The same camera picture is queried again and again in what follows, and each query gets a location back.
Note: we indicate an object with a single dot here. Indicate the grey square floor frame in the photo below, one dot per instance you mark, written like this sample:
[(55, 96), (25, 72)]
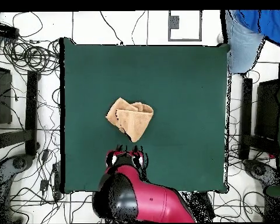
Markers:
[(169, 35)]

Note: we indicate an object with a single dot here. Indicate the black stand bar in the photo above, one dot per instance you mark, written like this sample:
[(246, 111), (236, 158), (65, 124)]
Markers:
[(246, 109), (32, 112)]

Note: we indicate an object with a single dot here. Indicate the black power strip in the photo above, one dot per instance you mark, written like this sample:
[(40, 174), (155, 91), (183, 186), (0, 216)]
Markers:
[(4, 30)]

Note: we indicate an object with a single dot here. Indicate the dark green table cloth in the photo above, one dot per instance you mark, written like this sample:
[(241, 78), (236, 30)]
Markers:
[(177, 105)]

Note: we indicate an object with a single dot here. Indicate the black stand crossbar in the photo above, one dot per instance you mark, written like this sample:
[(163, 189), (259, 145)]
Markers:
[(11, 138), (261, 143)]

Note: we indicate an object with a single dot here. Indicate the black flat panel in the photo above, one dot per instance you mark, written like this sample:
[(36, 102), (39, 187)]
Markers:
[(268, 109), (2, 98)]

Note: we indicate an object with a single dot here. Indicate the person in light jeans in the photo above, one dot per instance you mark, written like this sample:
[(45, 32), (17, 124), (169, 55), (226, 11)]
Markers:
[(242, 46)]

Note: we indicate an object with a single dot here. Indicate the tan terry towel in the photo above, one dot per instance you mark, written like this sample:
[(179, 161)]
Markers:
[(133, 121)]

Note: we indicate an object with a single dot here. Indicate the grey floor outlet box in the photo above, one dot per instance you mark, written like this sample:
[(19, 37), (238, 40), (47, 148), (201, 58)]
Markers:
[(173, 22)]

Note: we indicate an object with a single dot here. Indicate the black power adapter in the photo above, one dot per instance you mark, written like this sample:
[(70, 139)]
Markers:
[(43, 184), (56, 168), (45, 155)]

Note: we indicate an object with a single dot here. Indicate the grey wheeled base leg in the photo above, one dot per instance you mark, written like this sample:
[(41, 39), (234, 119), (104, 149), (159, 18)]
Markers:
[(18, 162), (259, 169)]

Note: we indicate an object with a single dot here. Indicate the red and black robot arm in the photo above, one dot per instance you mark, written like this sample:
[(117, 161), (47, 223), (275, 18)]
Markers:
[(154, 200)]

